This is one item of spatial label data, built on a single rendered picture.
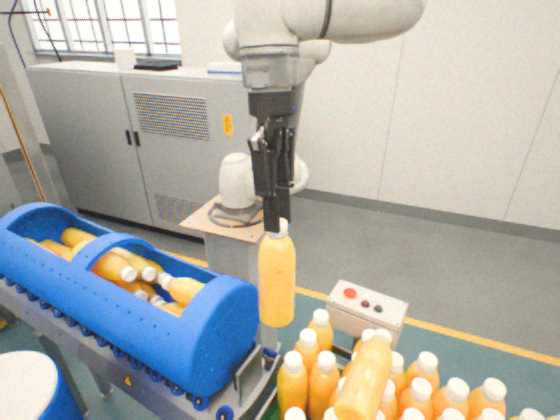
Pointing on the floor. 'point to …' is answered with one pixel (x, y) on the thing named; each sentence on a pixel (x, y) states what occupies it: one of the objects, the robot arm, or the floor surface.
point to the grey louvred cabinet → (141, 138)
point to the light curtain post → (18, 116)
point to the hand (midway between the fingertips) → (277, 210)
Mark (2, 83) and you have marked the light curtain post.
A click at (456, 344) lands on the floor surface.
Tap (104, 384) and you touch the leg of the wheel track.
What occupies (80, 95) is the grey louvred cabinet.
